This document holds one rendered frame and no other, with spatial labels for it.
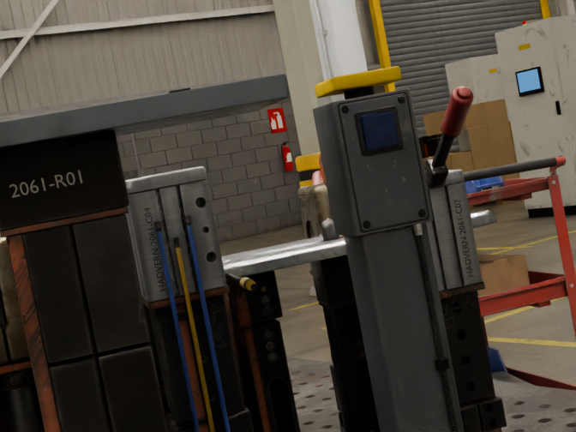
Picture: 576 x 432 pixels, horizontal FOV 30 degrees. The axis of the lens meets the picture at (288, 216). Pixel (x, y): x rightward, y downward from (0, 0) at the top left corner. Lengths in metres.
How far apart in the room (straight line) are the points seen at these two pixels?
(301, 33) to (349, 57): 3.20
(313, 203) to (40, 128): 0.66
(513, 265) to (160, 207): 2.42
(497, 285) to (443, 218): 2.25
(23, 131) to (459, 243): 0.47
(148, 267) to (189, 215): 0.06
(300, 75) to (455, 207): 7.27
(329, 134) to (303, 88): 7.42
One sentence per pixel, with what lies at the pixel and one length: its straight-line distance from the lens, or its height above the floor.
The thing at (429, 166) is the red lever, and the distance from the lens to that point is 1.05.
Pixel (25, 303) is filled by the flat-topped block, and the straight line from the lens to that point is 0.84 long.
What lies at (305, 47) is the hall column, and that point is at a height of 1.91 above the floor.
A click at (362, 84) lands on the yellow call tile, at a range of 0.89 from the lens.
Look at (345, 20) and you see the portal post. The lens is 5.14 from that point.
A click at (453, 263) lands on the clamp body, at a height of 0.97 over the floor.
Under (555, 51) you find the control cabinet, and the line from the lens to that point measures 11.18.
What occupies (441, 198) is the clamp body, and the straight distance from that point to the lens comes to 1.07.
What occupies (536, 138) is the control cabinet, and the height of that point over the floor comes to 0.83.
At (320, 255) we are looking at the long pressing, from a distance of 1.15.
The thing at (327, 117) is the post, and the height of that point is 1.13.
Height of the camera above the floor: 1.10
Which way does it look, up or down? 3 degrees down
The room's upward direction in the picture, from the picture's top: 11 degrees counter-clockwise
